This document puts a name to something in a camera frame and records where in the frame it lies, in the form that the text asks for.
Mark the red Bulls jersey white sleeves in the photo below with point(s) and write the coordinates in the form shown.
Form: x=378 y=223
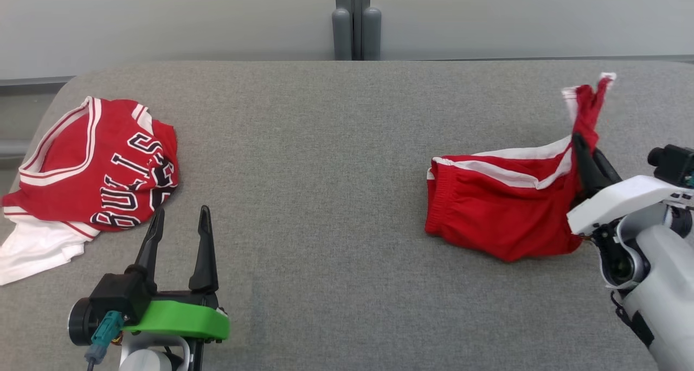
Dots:
x=92 y=165

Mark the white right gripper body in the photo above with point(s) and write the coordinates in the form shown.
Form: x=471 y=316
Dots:
x=618 y=200

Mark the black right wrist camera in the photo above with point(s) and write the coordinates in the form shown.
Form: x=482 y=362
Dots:
x=675 y=165

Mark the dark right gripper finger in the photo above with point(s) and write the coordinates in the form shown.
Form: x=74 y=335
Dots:
x=588 y=173
x=607 y=170

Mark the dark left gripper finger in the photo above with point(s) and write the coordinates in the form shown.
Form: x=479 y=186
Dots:
x=152 y=251
x=205 y=268

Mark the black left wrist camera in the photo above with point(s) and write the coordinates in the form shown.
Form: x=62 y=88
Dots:
x=116 y=295

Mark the red shorts white stripes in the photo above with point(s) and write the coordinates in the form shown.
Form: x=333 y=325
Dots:
x=488 y=208

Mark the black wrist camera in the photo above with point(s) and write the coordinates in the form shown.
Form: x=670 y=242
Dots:
x=675 y=165
x=116 y=295

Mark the grey metal post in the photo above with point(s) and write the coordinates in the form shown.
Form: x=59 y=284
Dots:
x=356 y=24

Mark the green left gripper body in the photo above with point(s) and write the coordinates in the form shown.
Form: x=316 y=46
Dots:
x=179 y=319

